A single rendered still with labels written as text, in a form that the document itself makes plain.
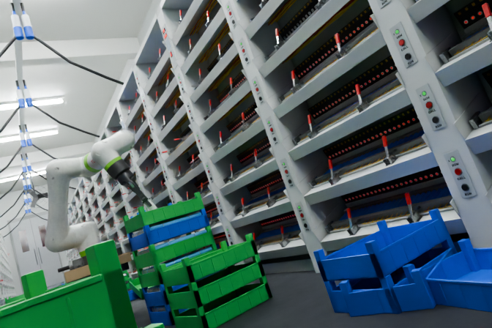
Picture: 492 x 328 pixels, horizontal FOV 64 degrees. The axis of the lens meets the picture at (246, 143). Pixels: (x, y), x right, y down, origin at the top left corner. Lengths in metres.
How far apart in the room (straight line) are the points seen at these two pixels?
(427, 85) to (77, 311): 1.00
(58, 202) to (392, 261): 1.80
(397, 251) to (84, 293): 0.78
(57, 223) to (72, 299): 2.04
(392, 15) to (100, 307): 1.06
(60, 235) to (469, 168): 1.99
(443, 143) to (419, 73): 0.20
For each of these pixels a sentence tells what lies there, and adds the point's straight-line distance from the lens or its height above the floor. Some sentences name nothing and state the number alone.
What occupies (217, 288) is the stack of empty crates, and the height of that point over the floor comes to 0.11.
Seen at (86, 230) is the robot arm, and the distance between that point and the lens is 2.48.
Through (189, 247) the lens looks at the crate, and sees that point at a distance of 1.75.
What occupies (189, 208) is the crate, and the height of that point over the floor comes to 0.42.
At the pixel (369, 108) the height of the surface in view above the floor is 0.49.
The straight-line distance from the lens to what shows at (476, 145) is 1.13.
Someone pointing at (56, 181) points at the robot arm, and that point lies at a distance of 2.30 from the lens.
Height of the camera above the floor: 0.30
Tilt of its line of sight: 10 degrees up
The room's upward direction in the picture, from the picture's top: 19 degrees counter-clockwise
